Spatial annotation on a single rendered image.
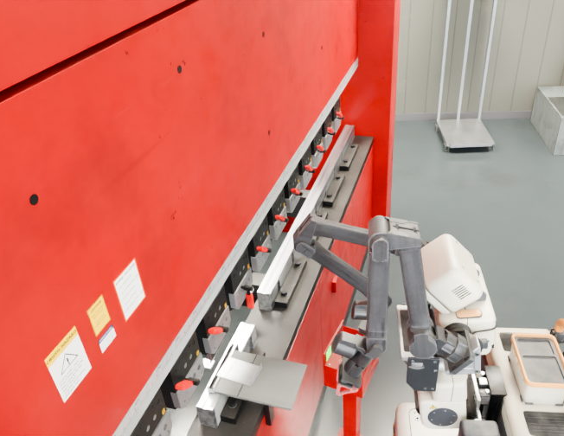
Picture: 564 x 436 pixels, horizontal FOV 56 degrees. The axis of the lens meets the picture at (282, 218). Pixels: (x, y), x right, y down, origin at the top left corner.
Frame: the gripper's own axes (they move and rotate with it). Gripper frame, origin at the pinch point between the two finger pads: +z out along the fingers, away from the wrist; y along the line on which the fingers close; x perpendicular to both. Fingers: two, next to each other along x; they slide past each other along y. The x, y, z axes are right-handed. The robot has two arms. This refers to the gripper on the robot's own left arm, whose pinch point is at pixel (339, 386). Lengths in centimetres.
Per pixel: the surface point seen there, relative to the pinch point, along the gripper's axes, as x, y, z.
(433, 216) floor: 106, -249, 58
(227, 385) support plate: -32.6, 1.9, 16.1
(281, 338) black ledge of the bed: -15.0, -31.1, 21.3
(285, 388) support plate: -15.3, 2.2, 7.3
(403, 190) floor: 87, -289, 67
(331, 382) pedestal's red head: 10.3, -26.0, 28.9
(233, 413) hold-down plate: -26.9, 5.6, 23.9
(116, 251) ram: -74, 31, -49
